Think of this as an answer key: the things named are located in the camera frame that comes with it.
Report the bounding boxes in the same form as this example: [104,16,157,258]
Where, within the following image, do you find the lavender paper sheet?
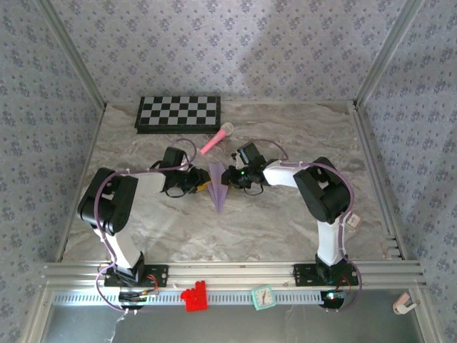
[208,162,231,215]

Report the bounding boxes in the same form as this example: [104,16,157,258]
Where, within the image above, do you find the beige tag on right arm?
[344,212,362,234]

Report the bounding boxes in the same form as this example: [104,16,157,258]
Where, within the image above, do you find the small green square clock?
[251,285,276,311]

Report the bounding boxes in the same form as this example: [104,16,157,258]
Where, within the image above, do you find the grey sheet metal shelf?
[21,289,443,343]

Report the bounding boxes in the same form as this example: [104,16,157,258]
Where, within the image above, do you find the pink toy microphone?
[199,122,236,156]

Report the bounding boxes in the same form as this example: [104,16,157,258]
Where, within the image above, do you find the black and white chessboard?
[134,95,222,135]

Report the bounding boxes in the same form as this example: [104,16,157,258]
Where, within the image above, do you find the red toy brick block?
[180,280,209,313]

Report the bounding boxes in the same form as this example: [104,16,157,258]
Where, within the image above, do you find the pink plastic hook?
[392,292,419,315]

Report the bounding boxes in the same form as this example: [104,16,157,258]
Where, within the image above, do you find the black left gripper cable loop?
[164,185,190,199]

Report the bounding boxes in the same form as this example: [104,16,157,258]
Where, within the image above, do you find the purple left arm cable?
[95,138,198,312]

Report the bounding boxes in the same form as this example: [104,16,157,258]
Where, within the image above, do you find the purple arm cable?
[95,138,198,312]
[246,138,363,312]

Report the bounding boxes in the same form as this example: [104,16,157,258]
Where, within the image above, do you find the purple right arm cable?
[246,138,363,312]

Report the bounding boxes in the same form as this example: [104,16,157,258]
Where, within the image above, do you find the aluminium mounting rail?
[39,260,428,290]

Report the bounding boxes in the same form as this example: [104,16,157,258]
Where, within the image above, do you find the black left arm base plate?
[104,263,169,289]

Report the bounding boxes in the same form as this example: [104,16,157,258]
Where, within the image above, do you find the aluminium side rail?
[55,103,108,262]
[351,103,408,260]

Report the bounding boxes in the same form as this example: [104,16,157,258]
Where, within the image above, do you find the red power wire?
[337,276,353,296]
[145,274,161,296]

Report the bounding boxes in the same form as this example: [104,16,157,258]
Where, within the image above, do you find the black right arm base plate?
[293,263,359,288]

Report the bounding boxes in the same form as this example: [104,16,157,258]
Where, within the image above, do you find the slotted grey cable duct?
[51,289,349,307]

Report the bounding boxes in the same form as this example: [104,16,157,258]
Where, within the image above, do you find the aluminium frame post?
[353,0,426,108]

